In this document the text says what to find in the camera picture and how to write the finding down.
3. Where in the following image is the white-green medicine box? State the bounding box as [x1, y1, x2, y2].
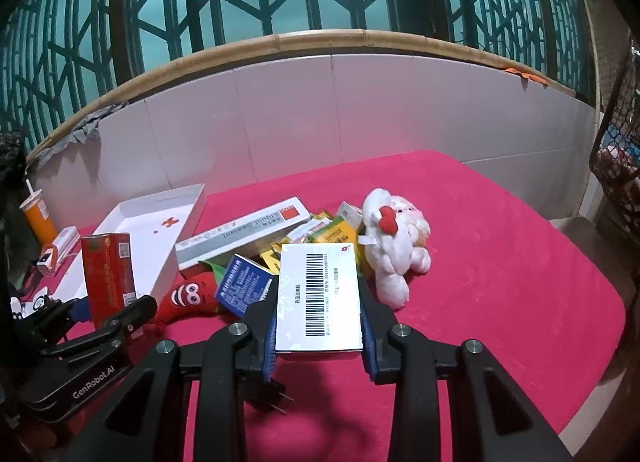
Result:
[335, 201, 365, 224]

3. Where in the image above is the pink mattress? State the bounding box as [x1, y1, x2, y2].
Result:
[47, 149, 627, 462]

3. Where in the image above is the orange cup with straw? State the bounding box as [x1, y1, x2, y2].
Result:
[19, 179, 59, 249]

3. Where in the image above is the blue medicine box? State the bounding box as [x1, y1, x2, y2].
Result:
[215, 253, 276, 319]

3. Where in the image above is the small white device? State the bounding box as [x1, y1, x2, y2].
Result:
[37, 225, 82, 279]

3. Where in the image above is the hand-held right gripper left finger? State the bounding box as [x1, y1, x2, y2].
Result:
[65, 277, 281, 462]

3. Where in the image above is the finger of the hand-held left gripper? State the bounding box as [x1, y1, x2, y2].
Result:
[97, 294, 159, 344]

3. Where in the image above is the orange cloth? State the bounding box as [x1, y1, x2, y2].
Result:
[504, 66, 552, 89]

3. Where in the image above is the wire basket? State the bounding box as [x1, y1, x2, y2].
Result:
[589, 40, 640, 228]

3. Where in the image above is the wooden window sill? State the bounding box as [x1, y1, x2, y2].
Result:
[25, 29, 597, 169]

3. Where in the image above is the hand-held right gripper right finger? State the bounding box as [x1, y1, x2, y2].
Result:
[358, 277, 573, 462]

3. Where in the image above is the dark window grille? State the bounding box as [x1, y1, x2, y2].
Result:
[0, 0, 603, 155]

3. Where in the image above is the yellow medicine box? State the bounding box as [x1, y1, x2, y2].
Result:
[259, 242, 282, 275]

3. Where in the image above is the long grey-white box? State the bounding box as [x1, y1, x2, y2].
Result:
[175, 197, 311, 271]

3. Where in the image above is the white plush toy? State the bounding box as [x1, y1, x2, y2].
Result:
[359, 187, 432, 309]

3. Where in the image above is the white barcode box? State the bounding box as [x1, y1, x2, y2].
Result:
[274, 242, 365, 362]

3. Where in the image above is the shallow white box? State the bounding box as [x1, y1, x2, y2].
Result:
[55, 183, 206, 299]

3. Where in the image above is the grey cloth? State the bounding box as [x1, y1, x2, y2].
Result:
[29, 101, 129, 165]

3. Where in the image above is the orange-red box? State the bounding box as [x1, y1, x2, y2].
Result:
[81, 232, 139, 331]

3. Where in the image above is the red plush toy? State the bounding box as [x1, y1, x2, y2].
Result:
[149, 268, 222, 339]

